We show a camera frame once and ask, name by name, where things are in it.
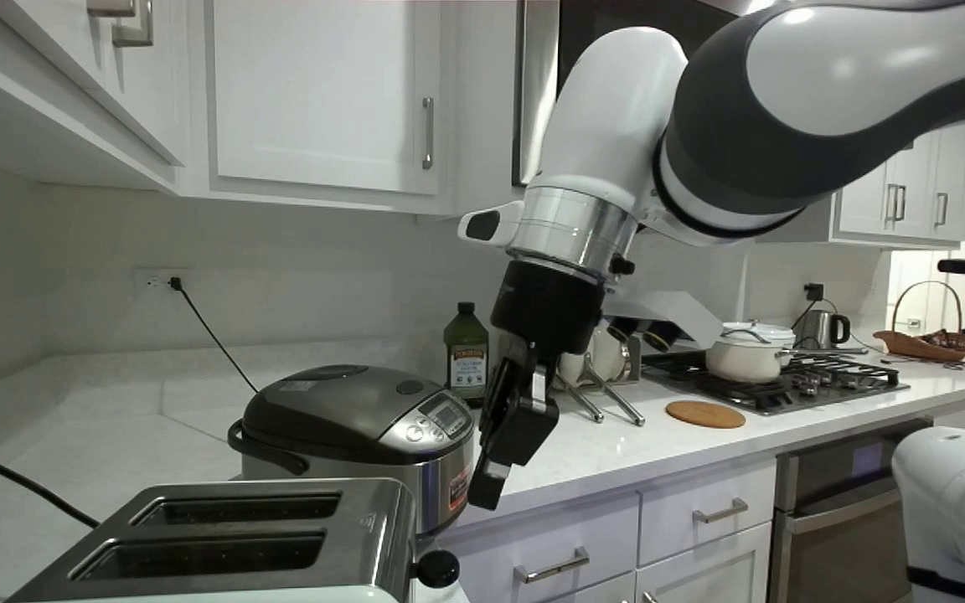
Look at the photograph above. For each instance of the silver rice cooker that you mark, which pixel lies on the silver rice cooker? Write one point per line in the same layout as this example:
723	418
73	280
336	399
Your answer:
348	419

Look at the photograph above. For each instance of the white cabinet door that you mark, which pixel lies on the white cabinet door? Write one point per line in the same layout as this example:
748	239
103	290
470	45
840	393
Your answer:
143	92
323	92
709	574

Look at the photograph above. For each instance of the wall socket with plug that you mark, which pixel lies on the wall socket with plug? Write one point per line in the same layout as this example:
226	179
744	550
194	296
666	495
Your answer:
814	291

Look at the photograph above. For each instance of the row of white wall cabinets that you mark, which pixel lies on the row of white wall cabinets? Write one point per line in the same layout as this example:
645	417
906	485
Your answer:
910	197

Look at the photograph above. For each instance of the mug rack with white mugs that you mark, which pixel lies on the mug rack with white mugs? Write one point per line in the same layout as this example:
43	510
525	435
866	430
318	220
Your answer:
608	356

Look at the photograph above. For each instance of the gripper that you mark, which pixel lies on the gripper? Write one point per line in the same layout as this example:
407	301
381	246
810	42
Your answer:
548	308

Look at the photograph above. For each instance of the round cork trivet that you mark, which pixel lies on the round cork trivet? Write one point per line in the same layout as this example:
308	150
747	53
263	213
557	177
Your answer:
705	414

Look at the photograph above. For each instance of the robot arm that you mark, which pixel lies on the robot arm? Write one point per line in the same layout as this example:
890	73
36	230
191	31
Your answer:
600	134

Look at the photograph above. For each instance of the gas cooktop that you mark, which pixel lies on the gas cooktop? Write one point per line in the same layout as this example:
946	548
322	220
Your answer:
834	378

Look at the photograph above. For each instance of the black toaster lever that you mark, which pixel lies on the black toaster lever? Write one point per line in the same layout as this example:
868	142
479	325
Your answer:
437	569

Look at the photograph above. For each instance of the green oil bottle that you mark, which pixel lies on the green oil bottle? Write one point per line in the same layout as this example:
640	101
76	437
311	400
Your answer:
467	356

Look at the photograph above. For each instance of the steel kettle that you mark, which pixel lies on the steel kettle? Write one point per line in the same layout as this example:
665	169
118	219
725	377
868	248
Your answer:
822	329

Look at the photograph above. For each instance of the silver toaster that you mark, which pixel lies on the silver toaster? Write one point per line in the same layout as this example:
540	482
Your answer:
281	536

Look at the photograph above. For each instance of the white pot with lid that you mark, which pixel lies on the white pot with lid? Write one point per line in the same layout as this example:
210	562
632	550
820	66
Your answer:
742	358

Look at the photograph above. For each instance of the white wall socket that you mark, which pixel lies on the white wall socket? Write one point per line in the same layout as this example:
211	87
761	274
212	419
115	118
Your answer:
156	280

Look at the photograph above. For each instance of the white drawer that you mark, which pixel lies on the white drawer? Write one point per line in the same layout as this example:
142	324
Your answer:
709	490
583	536

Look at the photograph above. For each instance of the stainless steel oven door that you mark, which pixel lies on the stainless steel oven door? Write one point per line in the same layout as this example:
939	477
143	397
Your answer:
834	553

